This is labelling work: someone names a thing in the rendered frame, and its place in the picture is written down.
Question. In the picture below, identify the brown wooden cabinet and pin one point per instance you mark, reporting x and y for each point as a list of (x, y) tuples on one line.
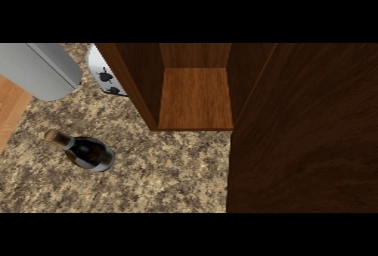
[(194, 96)]

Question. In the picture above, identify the dark wine bottle with cork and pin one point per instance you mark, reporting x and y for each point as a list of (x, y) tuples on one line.
[(89, 152)]

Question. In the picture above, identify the dark brown wooden cabinet door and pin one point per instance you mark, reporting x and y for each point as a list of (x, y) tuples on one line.
[(305, 133)]

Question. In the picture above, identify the grey rounded appliance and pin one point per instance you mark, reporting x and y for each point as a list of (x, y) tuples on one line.
[(37, 68)]

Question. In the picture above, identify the light wooden board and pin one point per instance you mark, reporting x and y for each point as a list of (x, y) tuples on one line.
[(11, 106)]

